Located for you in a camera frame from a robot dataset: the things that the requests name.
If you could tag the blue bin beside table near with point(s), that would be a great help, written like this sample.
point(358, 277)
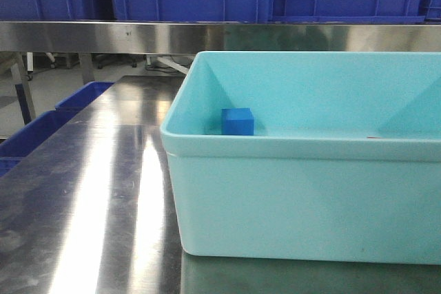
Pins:
point(15, 148)

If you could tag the blue bin beside table far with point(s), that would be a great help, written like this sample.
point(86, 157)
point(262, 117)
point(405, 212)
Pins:
point(83, 96)

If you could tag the light teal plastic tub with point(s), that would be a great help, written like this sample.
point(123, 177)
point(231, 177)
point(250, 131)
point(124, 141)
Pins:
point(344, 163)

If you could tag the stainless steel shelf rail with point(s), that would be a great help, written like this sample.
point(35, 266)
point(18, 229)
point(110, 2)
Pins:
point(191, 38)

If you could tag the steel shelf leg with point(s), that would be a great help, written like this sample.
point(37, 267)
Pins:
point(20, 79)

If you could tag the blue bin beside table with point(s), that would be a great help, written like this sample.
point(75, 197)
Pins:
point(83, 96)
point(15, 148)

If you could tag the blue cube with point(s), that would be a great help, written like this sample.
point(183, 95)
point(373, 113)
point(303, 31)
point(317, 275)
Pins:
point(237, 122)

